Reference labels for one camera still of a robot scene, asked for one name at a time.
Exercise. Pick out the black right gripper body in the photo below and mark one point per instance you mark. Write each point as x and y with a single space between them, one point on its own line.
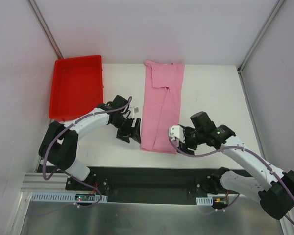
189 141

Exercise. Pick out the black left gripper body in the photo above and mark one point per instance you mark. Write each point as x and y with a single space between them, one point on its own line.
128 126

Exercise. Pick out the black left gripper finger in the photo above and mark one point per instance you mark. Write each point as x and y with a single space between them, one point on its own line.
135 131
124 137

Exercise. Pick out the pink t shirt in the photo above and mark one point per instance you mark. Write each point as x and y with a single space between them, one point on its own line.
162 104

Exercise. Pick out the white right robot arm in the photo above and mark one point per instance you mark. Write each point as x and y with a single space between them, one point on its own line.
270 186

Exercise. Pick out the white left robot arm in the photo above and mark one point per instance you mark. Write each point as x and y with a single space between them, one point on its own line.
59 145

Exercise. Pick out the red plastic bin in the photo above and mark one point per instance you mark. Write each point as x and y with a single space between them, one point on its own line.
77 87

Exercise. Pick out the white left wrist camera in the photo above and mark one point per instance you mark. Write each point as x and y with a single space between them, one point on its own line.
132 111

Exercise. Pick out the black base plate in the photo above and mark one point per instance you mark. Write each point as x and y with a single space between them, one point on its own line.
150 185

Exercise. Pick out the right white cable duct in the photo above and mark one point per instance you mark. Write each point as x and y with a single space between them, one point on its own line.
204 201

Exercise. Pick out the white cable duct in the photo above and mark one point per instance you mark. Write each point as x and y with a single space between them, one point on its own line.
67 197
204 201

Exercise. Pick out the left white cable duct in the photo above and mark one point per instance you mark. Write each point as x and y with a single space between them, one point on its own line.
67 197

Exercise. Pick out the left aluminium corner post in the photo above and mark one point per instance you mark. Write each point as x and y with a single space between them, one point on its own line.
45 28

